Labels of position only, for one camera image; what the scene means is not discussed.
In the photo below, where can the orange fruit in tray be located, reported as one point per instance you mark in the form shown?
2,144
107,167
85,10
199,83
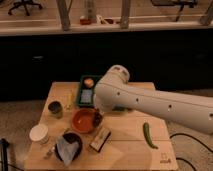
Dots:
89,83

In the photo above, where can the dark red grape bunch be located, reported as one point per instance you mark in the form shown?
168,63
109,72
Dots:
97,119

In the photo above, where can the green plastic tray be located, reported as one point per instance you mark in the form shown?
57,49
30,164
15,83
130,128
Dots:
95,78

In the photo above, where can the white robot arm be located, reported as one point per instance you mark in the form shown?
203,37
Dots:
113,90

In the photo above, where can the red bowl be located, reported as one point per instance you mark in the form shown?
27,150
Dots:
82,121

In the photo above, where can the white cup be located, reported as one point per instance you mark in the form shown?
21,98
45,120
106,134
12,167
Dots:
39,134

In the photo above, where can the wooden block eraser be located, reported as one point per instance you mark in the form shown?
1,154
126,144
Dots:
100,138

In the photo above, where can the grey cloth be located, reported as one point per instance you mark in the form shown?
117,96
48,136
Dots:
66,150

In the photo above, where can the small metal object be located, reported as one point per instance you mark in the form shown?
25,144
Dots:
50,152

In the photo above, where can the black stand at left edge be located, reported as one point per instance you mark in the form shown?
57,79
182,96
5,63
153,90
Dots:
3,154

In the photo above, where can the yellow stick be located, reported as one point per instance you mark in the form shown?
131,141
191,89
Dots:
69,100

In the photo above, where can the black office chair left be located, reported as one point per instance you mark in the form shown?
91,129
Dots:
25,4

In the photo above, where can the dark green can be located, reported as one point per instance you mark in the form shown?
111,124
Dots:
55,109

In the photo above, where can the red object on shelf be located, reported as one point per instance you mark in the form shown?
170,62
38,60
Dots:
84,21

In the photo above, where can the grey sponge in tray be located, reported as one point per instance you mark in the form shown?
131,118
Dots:
86,96

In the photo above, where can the green cucumber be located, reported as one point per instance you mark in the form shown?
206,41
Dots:
146,132

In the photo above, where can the dark bowl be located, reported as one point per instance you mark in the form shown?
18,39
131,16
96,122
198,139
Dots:
71,137

